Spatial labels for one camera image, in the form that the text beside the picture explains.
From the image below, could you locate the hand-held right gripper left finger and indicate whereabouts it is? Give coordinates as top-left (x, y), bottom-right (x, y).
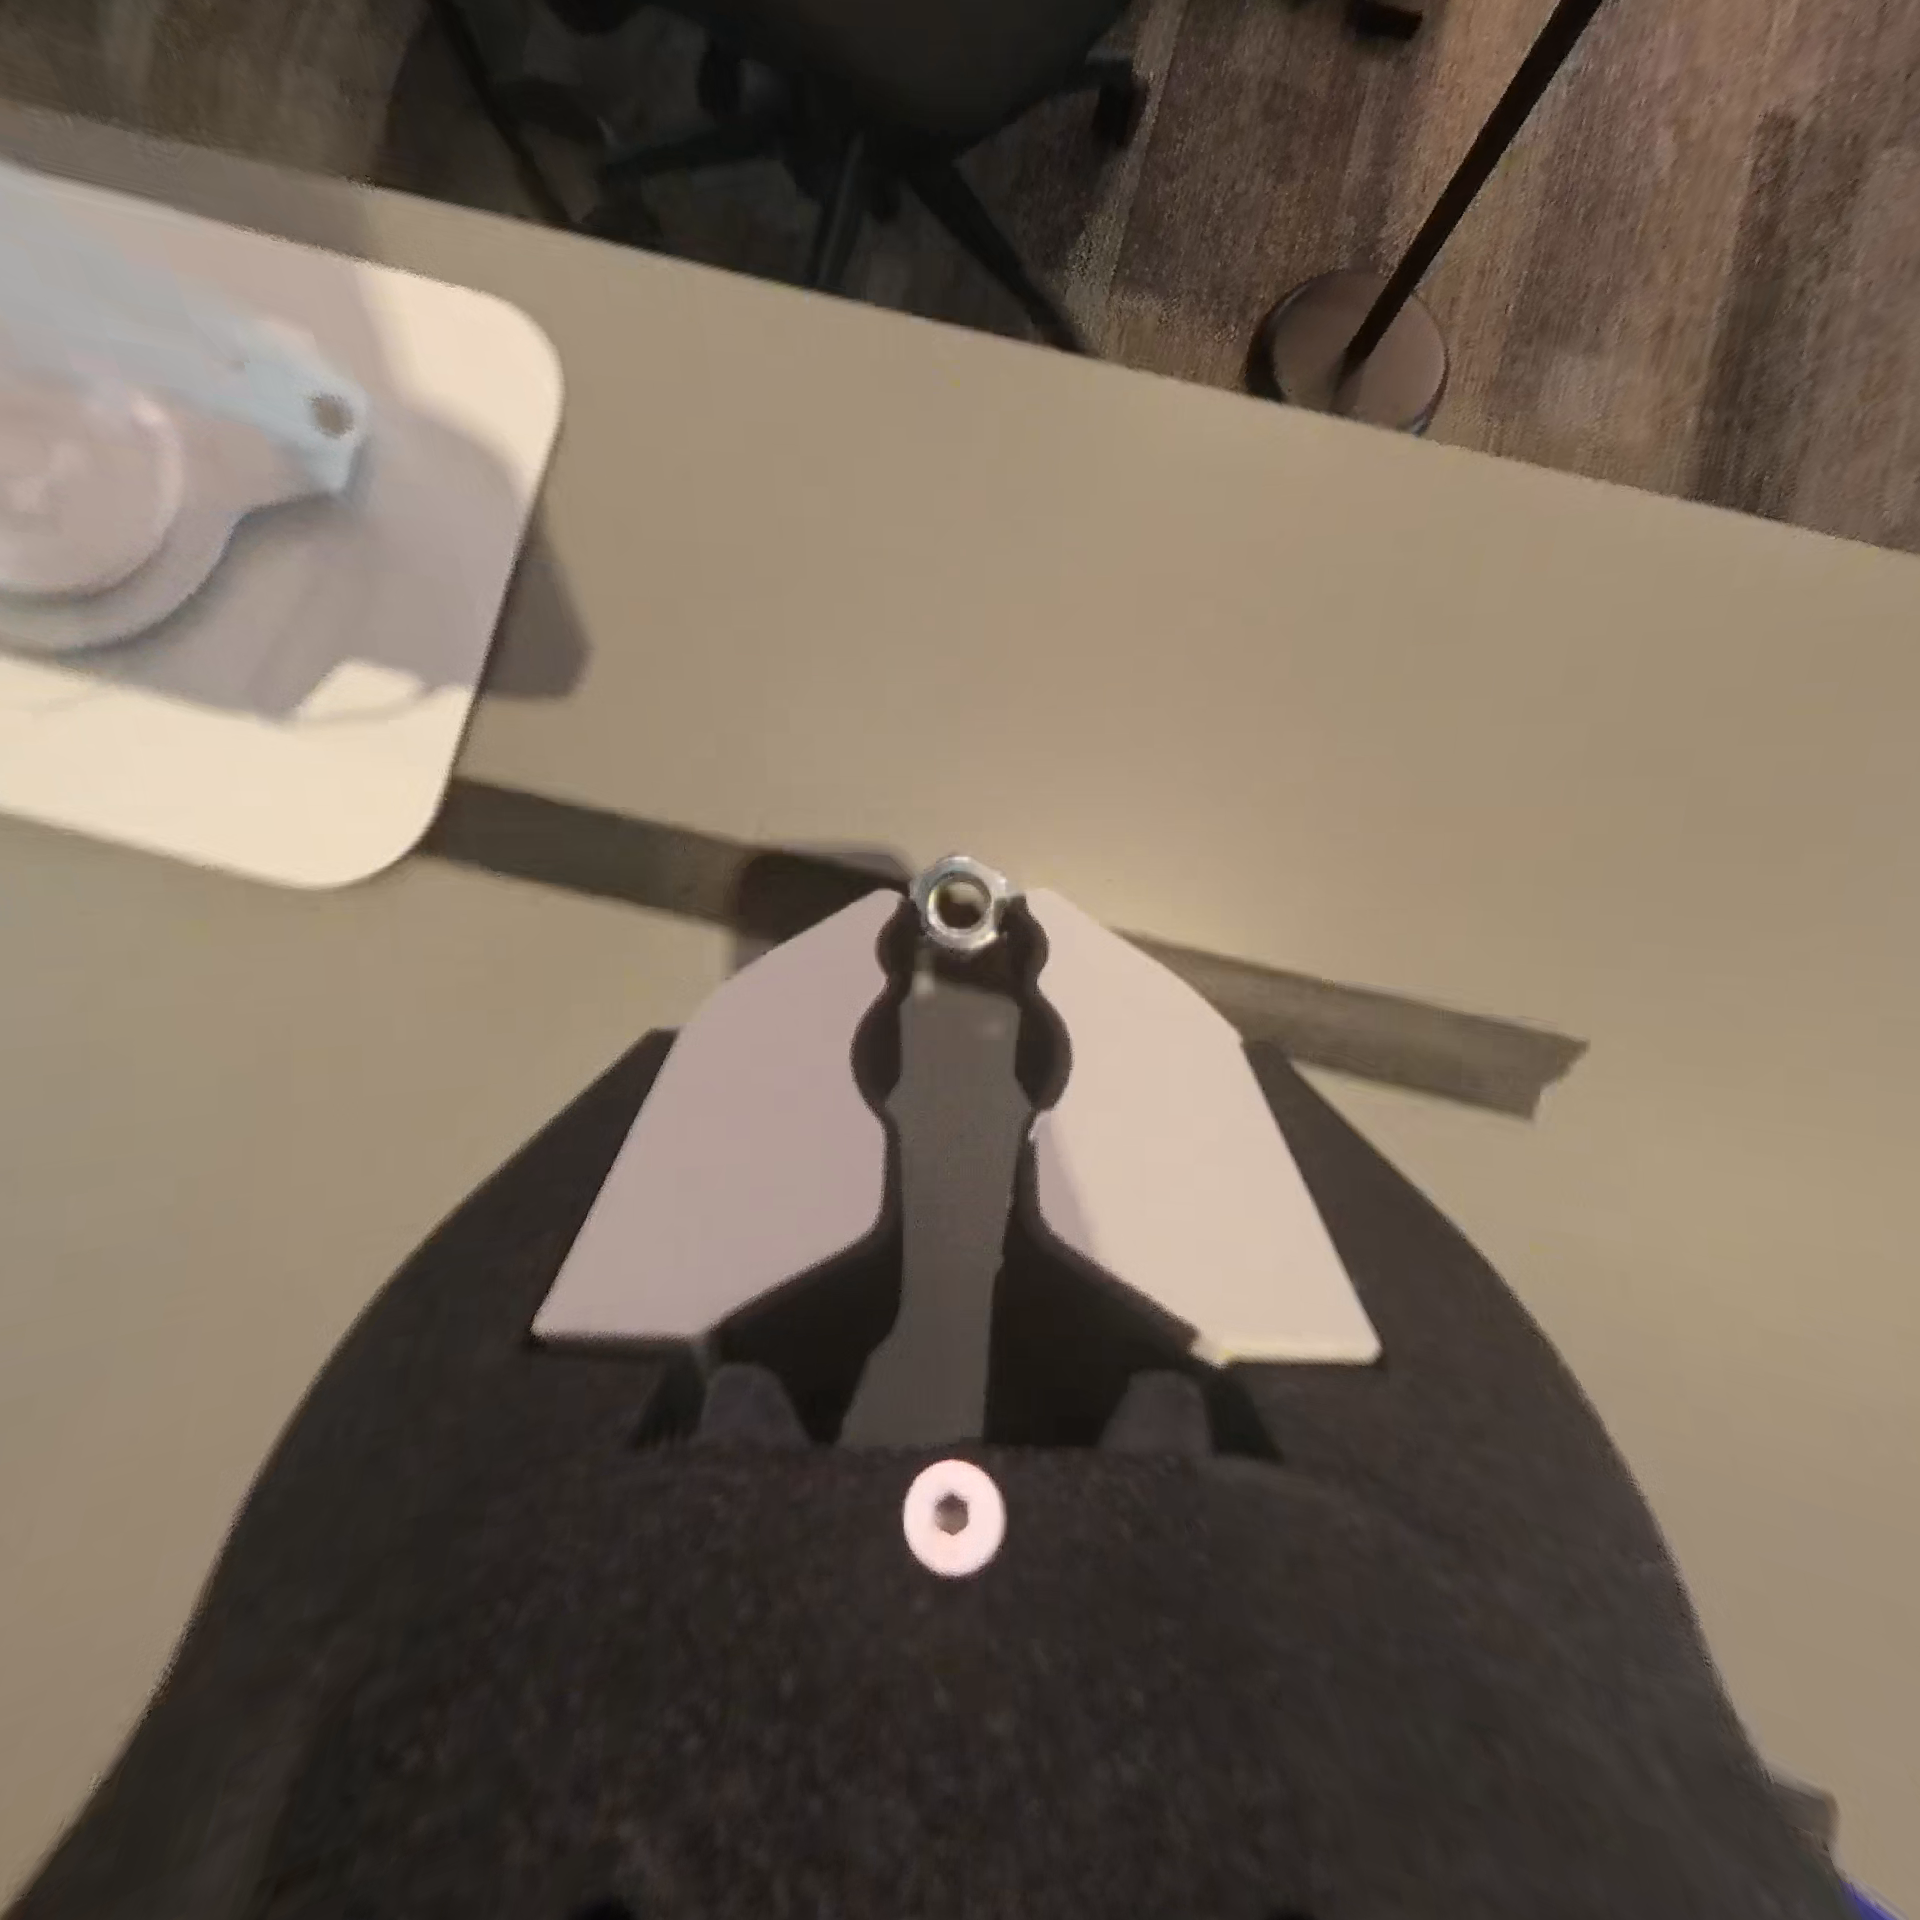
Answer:
top-left (533, 883), bottom-right (924, 1441)

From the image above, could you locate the grey round plastic part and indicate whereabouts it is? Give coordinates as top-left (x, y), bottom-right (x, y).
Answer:
top-left (0, 375), bottom-right (232, 656)

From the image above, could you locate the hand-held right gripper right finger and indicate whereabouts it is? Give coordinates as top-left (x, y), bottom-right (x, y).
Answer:
top-left (990, 887), bottom-right (1382, 1441)

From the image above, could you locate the black light stand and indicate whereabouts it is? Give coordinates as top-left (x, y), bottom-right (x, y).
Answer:
top-left (1252, 0), bottom-right (1610, 440)

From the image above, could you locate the black office chair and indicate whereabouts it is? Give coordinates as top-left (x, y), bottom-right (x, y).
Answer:
top-left (435, 0), bottom-right (1157, 354)

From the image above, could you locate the silver hex nut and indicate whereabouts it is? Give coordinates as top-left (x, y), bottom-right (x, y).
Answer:
top-left (914, 853), bottom-right (1003, 950)

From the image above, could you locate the black tape strip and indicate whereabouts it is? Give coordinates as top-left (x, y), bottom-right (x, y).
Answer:
top-left (435, 778), bottom-right (1588, 1119)

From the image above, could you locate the white rounded tray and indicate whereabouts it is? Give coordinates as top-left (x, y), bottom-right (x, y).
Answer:
top-left (0, 158), bottom-right (570, 889)

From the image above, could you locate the pale blue plastic part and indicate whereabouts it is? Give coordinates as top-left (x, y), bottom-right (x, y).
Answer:
top-left (0, 194), bottom-right (373, 501)

